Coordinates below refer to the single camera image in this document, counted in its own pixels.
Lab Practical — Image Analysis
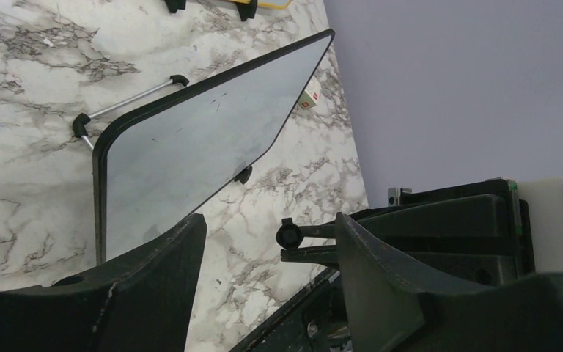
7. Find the black white marker pen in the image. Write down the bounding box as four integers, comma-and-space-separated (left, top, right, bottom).
275, 218, 335, 249

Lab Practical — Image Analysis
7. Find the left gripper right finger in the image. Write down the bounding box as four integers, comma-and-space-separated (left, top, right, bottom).
334, 213, 563, 351

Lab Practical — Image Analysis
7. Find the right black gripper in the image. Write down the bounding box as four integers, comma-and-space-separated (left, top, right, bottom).
359, 178, 535, 286

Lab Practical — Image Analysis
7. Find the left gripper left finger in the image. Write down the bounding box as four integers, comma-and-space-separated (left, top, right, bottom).
0, 213, 207, 351

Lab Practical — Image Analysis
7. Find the black yellow-board stand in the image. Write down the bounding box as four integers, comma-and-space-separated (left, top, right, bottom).
163, 0, 261, 22

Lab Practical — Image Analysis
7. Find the black aluminium base frame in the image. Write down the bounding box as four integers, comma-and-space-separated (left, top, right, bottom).
231, 269, 353, 351

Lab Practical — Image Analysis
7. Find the silver black whiteboard stand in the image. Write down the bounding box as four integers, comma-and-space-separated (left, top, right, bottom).
71, 74, 254, 186

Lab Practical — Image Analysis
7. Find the black framed whiteboard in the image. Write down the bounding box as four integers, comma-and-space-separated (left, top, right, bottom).
92, 29, 335, 263

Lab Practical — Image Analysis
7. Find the white green eraser box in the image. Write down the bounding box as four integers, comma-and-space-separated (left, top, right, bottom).
297, 77, 321, 110

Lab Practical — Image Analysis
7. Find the yellow framed whiteboard with writing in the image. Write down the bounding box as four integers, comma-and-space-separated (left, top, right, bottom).
229, 0, 292, 10

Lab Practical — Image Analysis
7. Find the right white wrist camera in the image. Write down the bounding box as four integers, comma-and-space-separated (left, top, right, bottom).
518, 175, 563, 273

